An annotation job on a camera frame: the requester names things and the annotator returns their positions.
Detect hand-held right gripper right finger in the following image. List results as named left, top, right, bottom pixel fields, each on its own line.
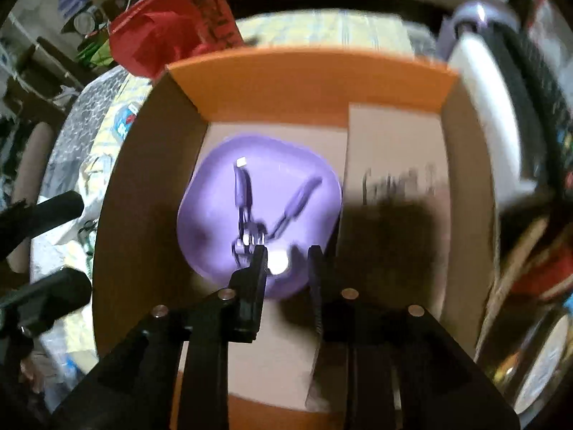
left=308, top=245, right=522, bottom=430

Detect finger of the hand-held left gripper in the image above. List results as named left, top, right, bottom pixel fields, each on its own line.
left=0, top=268, right=93, bottom=350
left=0, top=190, right=86, bottom=252

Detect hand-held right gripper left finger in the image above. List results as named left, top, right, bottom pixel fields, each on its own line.
left=49, top=245, right=269, bottom=430

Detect purple eyelash curler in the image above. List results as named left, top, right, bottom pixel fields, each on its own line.
left=230, top=158, right=323, bottom=261

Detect purple plastic bowl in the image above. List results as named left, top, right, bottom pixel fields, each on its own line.
left=176, top=134, right=343, bottom=301

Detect long brown cardboard box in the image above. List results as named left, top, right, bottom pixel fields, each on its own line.
left=307, top=103, right=451, bottom=413

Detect orange cardboard box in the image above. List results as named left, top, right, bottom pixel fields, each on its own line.
left=92, top=49, right=500, bottom=430

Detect brown chair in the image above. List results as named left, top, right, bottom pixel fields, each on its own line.
left=9, top=121, right=55, bottom=274

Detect grey patterned blanket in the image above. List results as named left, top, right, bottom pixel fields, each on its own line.
left=47, top=66, right=135, bottom=189

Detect clear plastic box blue label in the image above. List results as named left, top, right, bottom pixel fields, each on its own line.
left=112, top=99, right=145, bottom=140

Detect bright green bag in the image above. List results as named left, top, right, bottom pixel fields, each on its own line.
left=76, top=38, right=112, bottom=70

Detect red gift bag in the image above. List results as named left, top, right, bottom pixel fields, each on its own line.
left=109, top=0, right=246, bottom=79

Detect black remote control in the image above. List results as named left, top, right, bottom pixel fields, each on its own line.
left=490, top=22, right=573, bottom=180

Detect black hair ties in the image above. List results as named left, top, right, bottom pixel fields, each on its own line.
left=77, top=219, right=97, bottom=261

